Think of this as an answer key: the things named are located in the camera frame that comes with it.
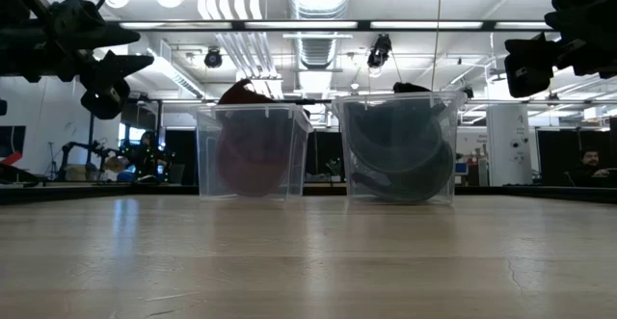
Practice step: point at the silver ventilation duct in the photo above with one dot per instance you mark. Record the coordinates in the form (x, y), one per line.
(318, 10)

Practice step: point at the person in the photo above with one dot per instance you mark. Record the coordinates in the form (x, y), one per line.
(147, 157)
(590, 167)

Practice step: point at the black ceiling spotlight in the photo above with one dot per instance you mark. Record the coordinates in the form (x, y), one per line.
(380, 51)
(213, 59)

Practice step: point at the clear plastic bin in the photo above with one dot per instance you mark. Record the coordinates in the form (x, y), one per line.
(460, 98)
(205, 155)

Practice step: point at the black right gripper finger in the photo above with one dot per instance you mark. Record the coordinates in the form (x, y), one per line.
(530, 44)
(528, 75)

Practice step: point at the olive green cap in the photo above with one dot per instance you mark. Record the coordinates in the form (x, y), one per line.
(414, 179)

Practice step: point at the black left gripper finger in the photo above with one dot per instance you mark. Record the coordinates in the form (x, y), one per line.
(120, 34)
(108, 87)

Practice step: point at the white cylindrical column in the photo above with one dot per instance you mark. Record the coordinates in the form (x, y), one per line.
(508, 140)

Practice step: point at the black wall monitor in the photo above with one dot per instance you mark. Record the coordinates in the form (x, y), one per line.
(10, 140)

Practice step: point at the maroon cap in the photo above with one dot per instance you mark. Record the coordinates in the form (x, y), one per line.
(253, 150)

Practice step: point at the black cap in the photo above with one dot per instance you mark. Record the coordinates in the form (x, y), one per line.
(390, 131)

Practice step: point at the black background robot arm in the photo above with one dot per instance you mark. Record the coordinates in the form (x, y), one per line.
(84, 155)

